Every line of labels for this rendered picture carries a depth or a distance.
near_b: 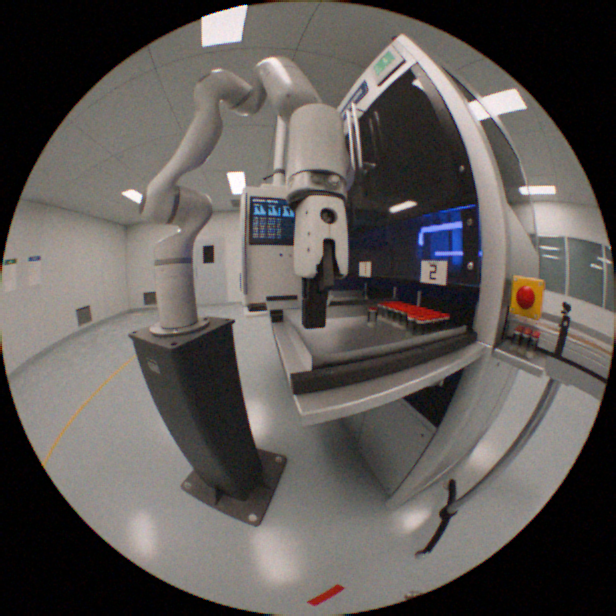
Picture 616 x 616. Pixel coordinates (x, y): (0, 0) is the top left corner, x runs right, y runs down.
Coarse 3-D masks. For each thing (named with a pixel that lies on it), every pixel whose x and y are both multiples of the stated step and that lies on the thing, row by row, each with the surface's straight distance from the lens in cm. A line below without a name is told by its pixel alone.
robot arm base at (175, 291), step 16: (160, 272) 54; (176, 272) 53; (192, 272) 56; (160, 288) 55; (176, 288) 53; (192, 288) 56; (160, 304) 56; (176, 304) 53; (192, 304) 56; (160, 320) 58; (176, 320) 54; (192, 320) 56; (208, 320) 58; (160, 336) 54
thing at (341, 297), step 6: (300, 294) 74; (330, 294) 84; (336, 294) 86; (342, 294) 87; (348, 294) 88; (354, 294) 90; (360, 294) 92; (300, 300) 75; (336, 300) 78; (342, 300) 58; (348, 300) 59; (354, 300) 61; (360, 300) 62; (366, 300) 63; (372, 300) 65; (378, 300) 66; (384, 300) 68; (390, 300) 70; (396, 300) 72
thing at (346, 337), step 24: (288, 312) 45; (336, 312) 49; (360, 312) 52; (312, 336) 36; (336, 336) 36; (360, 336) 37; (384, 336) 38; (432, 336) 33; (312, 360) 21; (336, 360) 22; (360, 360) 24
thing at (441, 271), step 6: (426, 264) 54; (432, 264) 53; (438, 264) 51; (444, 264) 50; (426, 270) 54; (432, 270) 52; (438, 270) 51; (444, 270) 50; (426, 276) 54; (432, 276) 52; (438, 276) 51; (444, 276) 50; (426, 282) 54; (432, 282) 52; (438, 282) 51; (444, 282) 50
